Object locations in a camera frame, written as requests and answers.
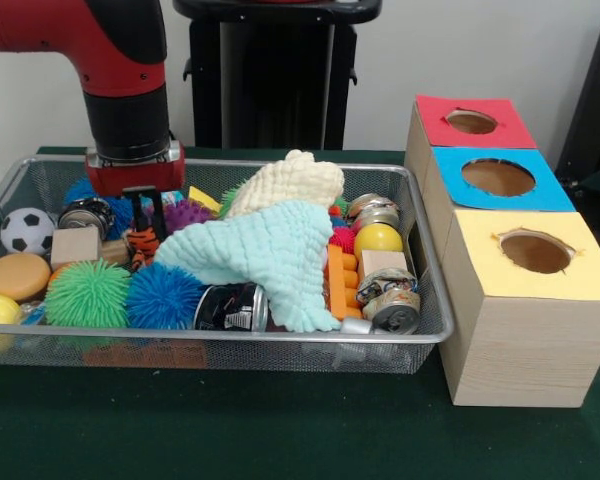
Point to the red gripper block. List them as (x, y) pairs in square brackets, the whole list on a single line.
[(135, 177)]

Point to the orange striped plush tiger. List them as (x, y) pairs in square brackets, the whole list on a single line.
[(144, 241)]

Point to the light blue waffle cloth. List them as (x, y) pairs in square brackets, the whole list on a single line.
[(250, 250)]

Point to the cream waffle cloth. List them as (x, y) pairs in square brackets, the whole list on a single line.
[(290, 185)]

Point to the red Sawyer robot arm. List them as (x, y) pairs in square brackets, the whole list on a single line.
[(115, 50)]

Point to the wooden box with three holes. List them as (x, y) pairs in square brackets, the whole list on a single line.
[(520, 360)]

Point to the purple spiky rubber ball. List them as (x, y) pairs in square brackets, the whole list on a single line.
[(187, 216)]

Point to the plain wooden cube block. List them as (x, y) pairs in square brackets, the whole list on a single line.
[(75, 245)]

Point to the blue spiky rubber ball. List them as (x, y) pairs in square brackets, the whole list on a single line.
[(160, 300)]

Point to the green spiky rubber ball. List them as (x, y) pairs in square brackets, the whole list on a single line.
[(87, 295)]

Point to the small soccer ball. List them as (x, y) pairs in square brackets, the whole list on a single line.
[(27, 231)]

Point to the black printed drink can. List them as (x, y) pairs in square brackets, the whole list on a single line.
[(230, 312)]

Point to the orange foam ball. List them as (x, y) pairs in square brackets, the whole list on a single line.
[(15, 276)]

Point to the yellow smooth ball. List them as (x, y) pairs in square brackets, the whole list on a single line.
[(378, 239)]

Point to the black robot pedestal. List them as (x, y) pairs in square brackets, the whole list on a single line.
[(270, 75)]

